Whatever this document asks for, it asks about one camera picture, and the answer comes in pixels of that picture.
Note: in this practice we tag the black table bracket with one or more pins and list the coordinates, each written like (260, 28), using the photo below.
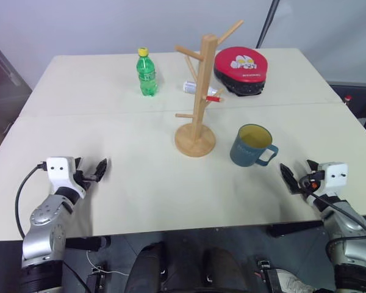
(292, 229)
(85, 244)

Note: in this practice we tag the green plastic bottle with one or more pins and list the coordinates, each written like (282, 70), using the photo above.
(147, 76)

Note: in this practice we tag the black floor device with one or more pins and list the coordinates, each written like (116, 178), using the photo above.
(266, 274)

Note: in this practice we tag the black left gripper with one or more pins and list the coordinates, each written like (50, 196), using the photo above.
(84, 178)

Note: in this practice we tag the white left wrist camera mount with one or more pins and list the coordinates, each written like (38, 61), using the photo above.
(59, 171)

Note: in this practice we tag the black slanted pole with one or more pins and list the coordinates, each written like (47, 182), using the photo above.
(266, 23)

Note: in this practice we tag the small white lying bottle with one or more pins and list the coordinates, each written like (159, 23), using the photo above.
(189, 87)

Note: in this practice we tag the red black boxing pad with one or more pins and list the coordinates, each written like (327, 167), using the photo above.
(241, 67)

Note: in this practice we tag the red knob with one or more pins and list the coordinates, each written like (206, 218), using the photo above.
(348, 99)

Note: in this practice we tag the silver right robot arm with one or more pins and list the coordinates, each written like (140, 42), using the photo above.
(350, 238)

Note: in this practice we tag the wooden mug tree stand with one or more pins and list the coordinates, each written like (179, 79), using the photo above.
(201, 91)

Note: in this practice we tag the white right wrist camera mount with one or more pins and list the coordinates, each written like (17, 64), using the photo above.
(334, 177)

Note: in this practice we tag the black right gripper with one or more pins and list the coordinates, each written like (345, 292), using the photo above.
(311, 180)

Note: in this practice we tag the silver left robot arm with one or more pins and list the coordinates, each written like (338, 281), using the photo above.
(42, 226)

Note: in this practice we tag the dark rounded shape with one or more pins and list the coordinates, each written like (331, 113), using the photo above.
(148, 268)
(222, 271)

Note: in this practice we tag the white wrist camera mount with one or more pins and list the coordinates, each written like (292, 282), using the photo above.
(59, 171)
(334, 177)

